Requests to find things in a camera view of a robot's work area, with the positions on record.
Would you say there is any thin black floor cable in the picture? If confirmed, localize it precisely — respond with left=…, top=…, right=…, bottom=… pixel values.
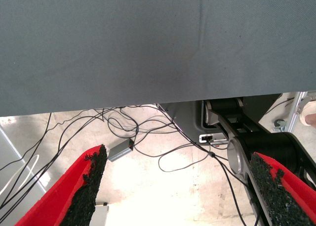
left=0, top=106, right=124, bottom=211
left=134, top=142, right=216, bottom=173
left=0, top=112, right=53, bottom=171
left=209, top=151, right=248, bottom=226
left=107, top=106, right=179, bottom=139

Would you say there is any silver box with ports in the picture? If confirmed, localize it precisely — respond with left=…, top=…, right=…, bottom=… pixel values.
left=198, top=133, right=229, bottom=145

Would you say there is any grey caster wheel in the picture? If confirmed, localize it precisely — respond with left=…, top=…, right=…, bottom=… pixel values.
left=273, top=119, right=288, bottom=133

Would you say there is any thin white floor cable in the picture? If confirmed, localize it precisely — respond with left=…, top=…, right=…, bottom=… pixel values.
left=0, top=154, right=40, bottom=197

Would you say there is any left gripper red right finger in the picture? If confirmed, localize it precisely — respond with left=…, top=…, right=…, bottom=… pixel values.
left=250, top=151, right=316, bottom=226

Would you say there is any aluminium profile leg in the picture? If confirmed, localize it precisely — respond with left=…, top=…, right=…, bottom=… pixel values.
left=287, top=91, right=310, bottom=133

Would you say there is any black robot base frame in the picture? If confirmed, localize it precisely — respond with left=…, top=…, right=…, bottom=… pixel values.
left=158, top=93, right=316, bottom=226

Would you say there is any dark grey table cloth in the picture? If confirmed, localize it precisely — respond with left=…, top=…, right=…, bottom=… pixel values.
left=0, top=0, right=316, bottom=117

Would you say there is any grey power adapter box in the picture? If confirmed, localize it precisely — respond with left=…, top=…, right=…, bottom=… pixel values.
left=108, top=137, right=135, bottom=163

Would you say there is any person's beige shoe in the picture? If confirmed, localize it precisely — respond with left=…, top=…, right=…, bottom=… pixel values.
left=299, top=96, right=316, bottom=127

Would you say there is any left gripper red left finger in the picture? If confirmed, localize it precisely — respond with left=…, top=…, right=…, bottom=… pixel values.
left=14, top=144, right=108, bottom=226

